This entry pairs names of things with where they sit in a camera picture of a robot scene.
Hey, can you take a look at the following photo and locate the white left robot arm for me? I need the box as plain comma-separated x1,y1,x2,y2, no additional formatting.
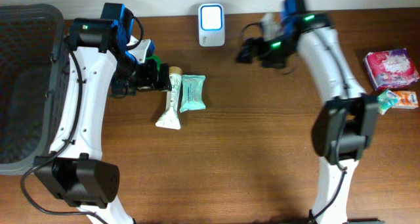
31,3,171,223

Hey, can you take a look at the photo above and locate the green lid jar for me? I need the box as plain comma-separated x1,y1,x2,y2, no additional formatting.
146,55,161,70

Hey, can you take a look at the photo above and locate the orange tissue packet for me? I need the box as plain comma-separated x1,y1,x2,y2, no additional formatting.
392,91,419,109

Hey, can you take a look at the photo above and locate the mint green wipes pack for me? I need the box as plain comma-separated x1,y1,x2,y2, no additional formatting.
180,75,206,113

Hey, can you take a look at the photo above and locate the white cream tube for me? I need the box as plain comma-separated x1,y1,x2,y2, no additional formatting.
156,66,182,130

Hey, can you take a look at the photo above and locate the dark grey plastic basket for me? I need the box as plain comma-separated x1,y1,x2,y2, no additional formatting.
1,4,70,175

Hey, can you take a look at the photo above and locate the small green tissue packet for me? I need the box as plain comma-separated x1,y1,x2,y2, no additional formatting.
377,89,400,115

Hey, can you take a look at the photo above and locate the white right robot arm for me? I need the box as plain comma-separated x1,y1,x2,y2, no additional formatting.
236,0,379,223

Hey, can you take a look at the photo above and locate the red purple tissue pack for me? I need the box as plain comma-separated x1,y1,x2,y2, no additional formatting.
363,48,419,91

